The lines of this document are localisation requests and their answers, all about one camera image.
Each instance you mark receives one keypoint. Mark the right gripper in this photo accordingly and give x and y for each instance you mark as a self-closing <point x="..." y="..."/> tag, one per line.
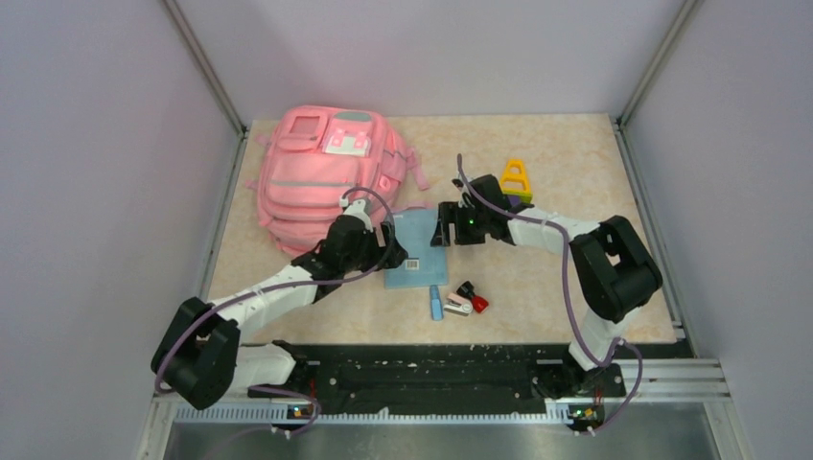
<point x="451" y="212"/>

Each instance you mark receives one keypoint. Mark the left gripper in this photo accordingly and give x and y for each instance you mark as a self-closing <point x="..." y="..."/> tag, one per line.
<point x="378" y="250"/>

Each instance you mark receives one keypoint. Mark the light blue notebook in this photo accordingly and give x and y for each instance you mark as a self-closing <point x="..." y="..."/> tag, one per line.
<point x="425" y="265"/>

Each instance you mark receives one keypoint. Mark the red black stamp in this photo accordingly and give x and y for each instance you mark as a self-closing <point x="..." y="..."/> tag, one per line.
<point x="467" y="291"/>

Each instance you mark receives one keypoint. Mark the pink student backpack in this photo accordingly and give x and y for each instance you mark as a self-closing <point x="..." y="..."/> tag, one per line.
<point x="316" y="155"/>

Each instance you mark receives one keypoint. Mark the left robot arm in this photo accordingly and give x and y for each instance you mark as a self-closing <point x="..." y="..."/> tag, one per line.
<point x="202" y="356"/>

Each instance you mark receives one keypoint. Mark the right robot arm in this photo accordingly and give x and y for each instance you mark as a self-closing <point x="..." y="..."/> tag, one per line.
<point x="608" y="273"/>

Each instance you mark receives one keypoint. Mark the yellow toy triangle block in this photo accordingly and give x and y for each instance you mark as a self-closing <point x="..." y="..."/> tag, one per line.
<point x="514" y="181"/>

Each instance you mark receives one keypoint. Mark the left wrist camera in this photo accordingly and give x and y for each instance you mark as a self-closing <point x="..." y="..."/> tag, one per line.
<point x="357" y="209"/>

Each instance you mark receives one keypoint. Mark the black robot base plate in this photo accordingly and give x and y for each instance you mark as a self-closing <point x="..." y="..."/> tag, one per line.
<point x="519" y="369"/>

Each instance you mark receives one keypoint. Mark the aluminium frame rail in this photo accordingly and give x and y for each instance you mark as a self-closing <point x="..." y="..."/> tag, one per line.
<point x="203" y="64"/>

